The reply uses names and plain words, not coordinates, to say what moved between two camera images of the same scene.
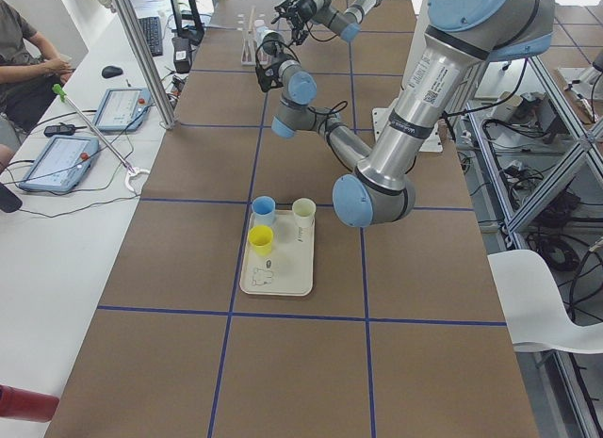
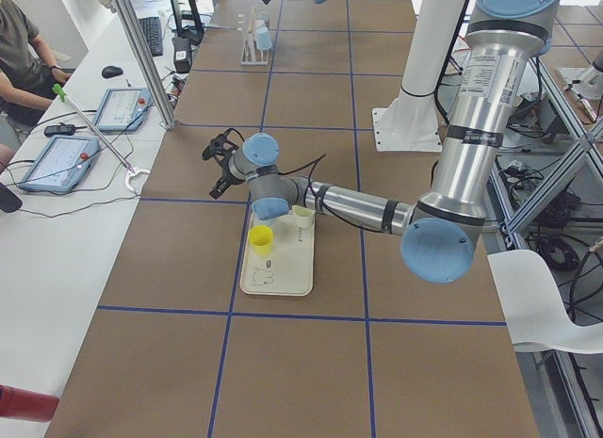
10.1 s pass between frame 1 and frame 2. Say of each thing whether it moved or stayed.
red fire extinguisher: stayed
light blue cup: stayed
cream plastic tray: stayed
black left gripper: moved
